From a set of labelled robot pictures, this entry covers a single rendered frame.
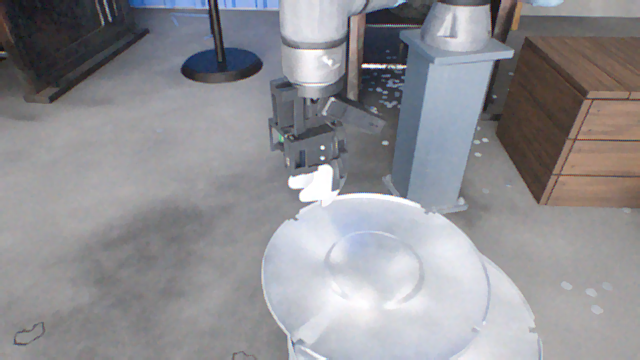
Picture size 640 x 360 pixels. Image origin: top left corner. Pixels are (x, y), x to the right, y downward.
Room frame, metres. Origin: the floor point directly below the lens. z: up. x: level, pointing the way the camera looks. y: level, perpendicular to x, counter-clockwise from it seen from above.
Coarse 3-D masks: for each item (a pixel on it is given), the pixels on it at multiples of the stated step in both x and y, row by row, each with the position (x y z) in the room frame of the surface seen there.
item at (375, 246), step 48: (288, 240) 0.40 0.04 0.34; (336, 240) 0.40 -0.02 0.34; (384, 240) 0.39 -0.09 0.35; (432, 240) 0.40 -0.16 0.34; (288, 288) 0.32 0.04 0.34; (336, 288) 0.31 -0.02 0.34; (384, 288) 0.31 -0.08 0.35; (432, 288) 0.32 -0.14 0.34; (480, 288) 0.32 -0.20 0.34; (288, 336) 0.25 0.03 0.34; (336, 336) 0.25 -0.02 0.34; (384, 336) 0.25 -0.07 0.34; (432, 336) 0.25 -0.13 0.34
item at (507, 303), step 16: (496, 272) 0.35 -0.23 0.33; (496, 288) 0.32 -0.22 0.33; (512, 288) 0.32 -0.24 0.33; (496, 304) 0.30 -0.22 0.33; (512, 304) 0.30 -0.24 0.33; (496, 320) 0.28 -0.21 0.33; (512, 320) 0.28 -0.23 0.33; (528, 320) 0.28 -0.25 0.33; (480, 336) 0.26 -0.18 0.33; (496, 336) 0.26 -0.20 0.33; (512, 336) 0.26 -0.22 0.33; (528, 336) 0.26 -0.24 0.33; (304, 352) 0.24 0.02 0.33; (464, 352) 0.24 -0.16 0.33; (480, 352) 0.24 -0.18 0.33; (496, 352) 0.24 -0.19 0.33; (512, 352) 0.24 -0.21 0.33; (528, 352) 0.24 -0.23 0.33
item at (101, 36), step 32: (0, 0) 1.55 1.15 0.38; (32, 0) 1.72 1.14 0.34; (64, 0) 1.90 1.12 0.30; (96, 0) 2.12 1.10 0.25; (0, 32) 1.52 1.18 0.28; (32, 32) 1.65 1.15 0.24; (64, 32) 1.83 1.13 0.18; (96, 32) 2.03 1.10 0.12; (128, 32) 2.30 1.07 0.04; (32, 64) 1.56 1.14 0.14; (64, 64) 1.73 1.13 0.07; (96, 64) 1.85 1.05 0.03; (32, 96) 1.50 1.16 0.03
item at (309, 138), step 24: (288, 96) 0.43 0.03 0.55; (312, 96) 0.43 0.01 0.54; (288, 120) 0.44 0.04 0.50; (312, 120) 0.45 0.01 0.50; (336, 120) 0.46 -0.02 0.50; (288, 144) 0.42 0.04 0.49; (312, 144) 0.42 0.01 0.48; (336, 144) 0.44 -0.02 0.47; (288, 168) 0.42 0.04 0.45; (312, 168) 0.42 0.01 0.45
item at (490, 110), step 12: (492, 0) 1.50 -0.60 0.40; (504, 0) 1.38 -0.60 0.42; (492, 12) 1.46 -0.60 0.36; (504, 12) 1.38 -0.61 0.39; (492, 24) 1.41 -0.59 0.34; (504, 24) 1.38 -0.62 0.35; (492, 36) 1.38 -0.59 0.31; (504, 36) 1.38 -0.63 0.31; (492, 72) 1.38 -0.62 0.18; (492, 84) 1.38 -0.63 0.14; (492, 96) 1.50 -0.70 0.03; (492, 108) 1.40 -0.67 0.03; (492, 120) 1.35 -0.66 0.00
